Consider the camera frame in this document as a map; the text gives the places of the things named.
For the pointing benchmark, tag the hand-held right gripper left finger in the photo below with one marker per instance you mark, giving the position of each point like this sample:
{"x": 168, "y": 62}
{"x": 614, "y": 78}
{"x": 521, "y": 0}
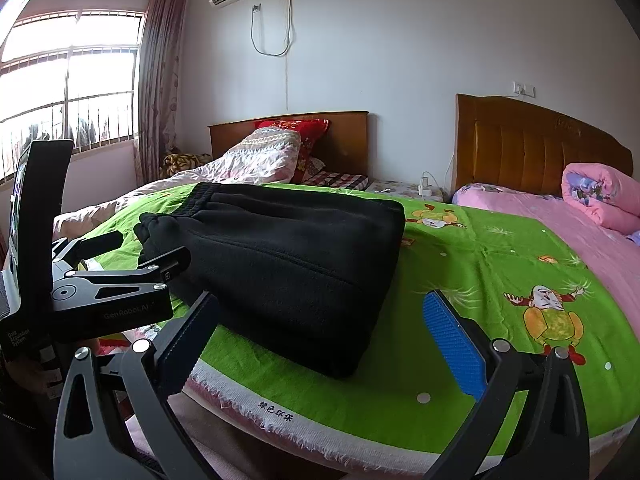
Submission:
{"x": 187, "y": 332}

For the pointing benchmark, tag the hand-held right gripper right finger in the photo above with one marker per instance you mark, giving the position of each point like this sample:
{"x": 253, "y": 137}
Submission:
{"x": 452, "y": 342}

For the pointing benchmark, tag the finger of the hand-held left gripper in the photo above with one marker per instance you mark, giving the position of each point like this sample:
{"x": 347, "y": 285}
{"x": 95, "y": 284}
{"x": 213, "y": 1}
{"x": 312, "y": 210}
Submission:
{"x": 160, "y": 267}
{"x": 95, "y": 247}

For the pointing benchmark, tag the black pants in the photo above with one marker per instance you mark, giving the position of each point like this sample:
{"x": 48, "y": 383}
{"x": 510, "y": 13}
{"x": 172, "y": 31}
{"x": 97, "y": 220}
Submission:
{"x": 300, "y": 270}

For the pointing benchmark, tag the green printed blanket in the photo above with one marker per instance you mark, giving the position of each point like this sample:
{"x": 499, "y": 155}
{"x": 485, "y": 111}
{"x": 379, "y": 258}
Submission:
{"x": 475, "y": 260}

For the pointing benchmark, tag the brown tiger print blanket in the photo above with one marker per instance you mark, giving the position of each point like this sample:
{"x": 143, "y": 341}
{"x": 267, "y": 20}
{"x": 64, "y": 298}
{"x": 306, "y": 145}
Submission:
{"x": 185, "y": 162}

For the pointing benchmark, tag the pale floral quilt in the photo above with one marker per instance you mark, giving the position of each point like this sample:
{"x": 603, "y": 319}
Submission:
{"x": 250, "y": 160}

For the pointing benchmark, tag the window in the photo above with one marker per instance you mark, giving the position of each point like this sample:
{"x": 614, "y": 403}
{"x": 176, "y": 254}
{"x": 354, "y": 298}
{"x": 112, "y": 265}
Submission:
{"x": 70, "y": 85}

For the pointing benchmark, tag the nightstand with floral cover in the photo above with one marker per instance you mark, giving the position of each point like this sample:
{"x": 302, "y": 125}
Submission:
{"x": 395, "y": 187}

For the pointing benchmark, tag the pink bed sheet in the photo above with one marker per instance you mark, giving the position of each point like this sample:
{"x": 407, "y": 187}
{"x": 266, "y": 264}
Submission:
{"x": 575, "y": 230}

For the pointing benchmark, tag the pink patterned curtain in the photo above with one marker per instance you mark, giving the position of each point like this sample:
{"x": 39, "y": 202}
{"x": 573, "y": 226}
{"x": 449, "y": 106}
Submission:
{"x": 160, "y": 85}

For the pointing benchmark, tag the person's dark clothing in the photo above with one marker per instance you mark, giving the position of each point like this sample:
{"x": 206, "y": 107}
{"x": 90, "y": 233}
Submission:
{"x": 20, "y": 435}

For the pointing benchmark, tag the red floral pillow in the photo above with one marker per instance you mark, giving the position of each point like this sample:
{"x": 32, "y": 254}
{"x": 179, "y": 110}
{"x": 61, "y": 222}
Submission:
{"x": 310, "y": 132}

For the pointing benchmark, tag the large wooden headboard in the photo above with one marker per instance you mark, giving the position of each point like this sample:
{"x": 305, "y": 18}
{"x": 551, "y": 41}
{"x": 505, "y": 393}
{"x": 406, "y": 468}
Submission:
{"x": 525, "y": 150}

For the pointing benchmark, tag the folded pink quilt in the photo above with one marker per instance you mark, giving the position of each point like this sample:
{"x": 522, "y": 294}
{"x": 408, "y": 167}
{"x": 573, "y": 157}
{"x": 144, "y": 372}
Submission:
{"x": 600, "y": 195}

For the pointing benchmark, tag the purple folded cloth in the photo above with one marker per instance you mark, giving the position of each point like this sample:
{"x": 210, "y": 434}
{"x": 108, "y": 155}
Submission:
{"x": 634, "y": 237}

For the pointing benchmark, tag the small wooden headboard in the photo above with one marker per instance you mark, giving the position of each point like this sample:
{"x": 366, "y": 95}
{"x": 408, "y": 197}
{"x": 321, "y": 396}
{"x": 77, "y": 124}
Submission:
{"x": 345, "y": 140}

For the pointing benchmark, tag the white wall socket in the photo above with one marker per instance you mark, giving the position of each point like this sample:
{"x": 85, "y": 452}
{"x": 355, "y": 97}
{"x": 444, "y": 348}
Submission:
{"x": 524, "y": 90}

